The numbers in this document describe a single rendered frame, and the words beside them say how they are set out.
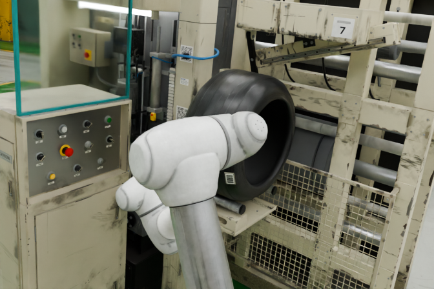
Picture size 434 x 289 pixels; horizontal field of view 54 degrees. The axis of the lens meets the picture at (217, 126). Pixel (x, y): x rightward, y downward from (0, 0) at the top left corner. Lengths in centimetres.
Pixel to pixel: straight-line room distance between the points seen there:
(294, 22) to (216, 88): 48
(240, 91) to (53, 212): 95
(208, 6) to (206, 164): 119
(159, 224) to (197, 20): 95
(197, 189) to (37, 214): 118
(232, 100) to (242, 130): 78
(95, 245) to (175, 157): 143
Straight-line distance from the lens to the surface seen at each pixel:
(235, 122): 96
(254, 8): 209
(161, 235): 144
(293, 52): 214
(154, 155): 85
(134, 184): 144
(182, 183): 87
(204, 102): 177
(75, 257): 219
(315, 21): 194
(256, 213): 210
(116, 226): 228
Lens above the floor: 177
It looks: 17 degrees down
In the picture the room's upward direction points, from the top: 6 degrees clockwise
